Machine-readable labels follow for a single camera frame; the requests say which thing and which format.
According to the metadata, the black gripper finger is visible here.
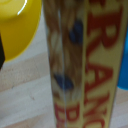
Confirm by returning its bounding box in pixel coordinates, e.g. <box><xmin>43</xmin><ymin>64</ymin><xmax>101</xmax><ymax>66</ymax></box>
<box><xmin>0</xmin><ymin>33</ymin><xmax>6</xmax><ymax>70</ymax></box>

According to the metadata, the yellow plastic bowl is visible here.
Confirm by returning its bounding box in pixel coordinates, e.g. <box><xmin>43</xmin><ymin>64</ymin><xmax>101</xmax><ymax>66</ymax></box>
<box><xmin>0</xmin><ymin>0</ymin><xmax>43</xmax><ymax>63</ymax></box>

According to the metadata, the yellow cereal bar box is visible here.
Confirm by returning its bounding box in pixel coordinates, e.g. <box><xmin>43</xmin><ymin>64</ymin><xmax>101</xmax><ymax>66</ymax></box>
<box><xmin>42</xmin><ymin>0</ymin><xmax>128</xmax><ymax>128</ymax></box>

